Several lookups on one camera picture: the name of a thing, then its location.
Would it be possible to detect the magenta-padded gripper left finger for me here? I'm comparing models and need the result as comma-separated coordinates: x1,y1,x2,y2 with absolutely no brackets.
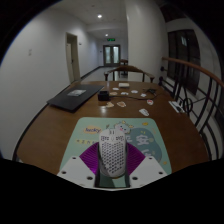
57,142,101,188

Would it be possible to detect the wooden armchair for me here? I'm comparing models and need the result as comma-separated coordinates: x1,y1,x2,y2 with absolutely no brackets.
103,64,156,84

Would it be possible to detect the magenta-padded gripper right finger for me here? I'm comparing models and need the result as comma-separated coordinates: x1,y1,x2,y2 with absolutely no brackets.
125,142,169,188

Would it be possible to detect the small black charger block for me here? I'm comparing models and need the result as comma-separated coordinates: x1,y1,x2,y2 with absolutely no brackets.
97,90,110,102

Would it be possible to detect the white flat rectangular device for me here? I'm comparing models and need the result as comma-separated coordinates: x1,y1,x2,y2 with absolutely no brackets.
168,100,186,115

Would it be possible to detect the black railing with wooden handrail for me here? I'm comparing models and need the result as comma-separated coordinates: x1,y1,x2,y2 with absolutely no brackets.
158,56,224,161

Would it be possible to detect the dark window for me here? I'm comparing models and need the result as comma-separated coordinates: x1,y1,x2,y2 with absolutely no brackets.
167,29,202,96

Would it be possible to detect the black closed laptop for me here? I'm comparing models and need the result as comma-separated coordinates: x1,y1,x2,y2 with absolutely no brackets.
46,83,106,113

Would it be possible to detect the white perforated computer mouse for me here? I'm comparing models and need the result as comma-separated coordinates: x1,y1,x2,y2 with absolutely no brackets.
97,128,128,178

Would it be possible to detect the glazed double door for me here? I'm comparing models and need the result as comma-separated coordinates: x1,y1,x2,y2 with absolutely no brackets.
102,43,122,67

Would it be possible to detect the side door in wall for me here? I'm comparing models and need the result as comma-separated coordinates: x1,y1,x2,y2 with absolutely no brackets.
64,31,82,85

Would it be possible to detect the pale green printed mouse pad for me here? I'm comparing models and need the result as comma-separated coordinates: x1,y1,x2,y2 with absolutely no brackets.
59,116,173,188

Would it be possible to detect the thin black cable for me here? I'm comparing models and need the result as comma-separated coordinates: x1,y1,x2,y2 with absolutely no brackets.
108,87,160,101

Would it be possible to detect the wooden hallway furniture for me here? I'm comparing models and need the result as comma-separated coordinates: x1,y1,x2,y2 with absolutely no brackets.
119,58,130,76

